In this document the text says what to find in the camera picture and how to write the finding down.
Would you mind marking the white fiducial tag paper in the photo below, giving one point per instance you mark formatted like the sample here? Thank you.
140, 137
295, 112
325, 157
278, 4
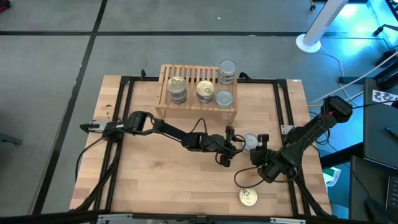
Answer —
384, 97

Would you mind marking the black aluminium table frame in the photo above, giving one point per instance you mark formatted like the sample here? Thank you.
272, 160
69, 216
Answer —
125, 80

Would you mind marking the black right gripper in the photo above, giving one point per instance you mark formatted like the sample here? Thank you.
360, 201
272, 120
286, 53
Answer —
269, 160

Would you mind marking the black stand base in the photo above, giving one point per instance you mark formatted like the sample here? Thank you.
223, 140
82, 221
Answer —
385, 79

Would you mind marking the wooden slatted shelf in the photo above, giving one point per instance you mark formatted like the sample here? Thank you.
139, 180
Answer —
192, 74

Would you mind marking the silver metal bracket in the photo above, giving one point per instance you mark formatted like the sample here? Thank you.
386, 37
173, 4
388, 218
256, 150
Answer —
115, 218
287, 221

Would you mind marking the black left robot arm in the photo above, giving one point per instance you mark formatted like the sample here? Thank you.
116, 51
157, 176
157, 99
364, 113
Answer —
172, 130

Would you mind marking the white green bag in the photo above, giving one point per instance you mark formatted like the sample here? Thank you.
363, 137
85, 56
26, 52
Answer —
331, 175

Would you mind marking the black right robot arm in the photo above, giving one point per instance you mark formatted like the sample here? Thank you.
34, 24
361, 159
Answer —
311, 134

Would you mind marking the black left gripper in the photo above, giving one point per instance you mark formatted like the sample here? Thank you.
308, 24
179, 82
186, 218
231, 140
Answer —
220, 144

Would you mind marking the grey floor object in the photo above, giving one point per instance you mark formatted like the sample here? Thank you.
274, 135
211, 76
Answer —
9, 138

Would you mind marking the black desk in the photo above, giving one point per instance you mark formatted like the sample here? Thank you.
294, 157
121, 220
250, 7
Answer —
367, 186

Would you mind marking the black pen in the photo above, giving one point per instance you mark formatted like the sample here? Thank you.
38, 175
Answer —
391, 132

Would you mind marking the black keyboard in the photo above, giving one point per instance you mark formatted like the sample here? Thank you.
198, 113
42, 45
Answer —
393, 196

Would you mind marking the dark grey desk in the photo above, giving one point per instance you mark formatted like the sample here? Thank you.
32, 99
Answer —
379, 140

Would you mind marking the red object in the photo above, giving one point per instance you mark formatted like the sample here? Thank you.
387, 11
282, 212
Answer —
3, 5

